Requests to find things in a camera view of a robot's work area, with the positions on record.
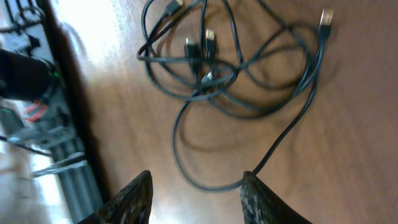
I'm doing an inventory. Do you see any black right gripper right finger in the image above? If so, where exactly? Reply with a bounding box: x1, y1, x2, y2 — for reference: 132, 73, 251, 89
240, 171, 310, 224

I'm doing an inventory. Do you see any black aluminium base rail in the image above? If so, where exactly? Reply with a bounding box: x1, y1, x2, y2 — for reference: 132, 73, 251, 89
37, 1, 108, 223

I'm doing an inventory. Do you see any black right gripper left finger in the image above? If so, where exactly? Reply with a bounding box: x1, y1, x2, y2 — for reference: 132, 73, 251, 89
78, 170, 153, 224

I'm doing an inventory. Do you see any black USB cable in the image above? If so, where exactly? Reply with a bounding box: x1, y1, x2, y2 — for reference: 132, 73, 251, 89
136, 0, 312, 121
172, 7, 335, 192

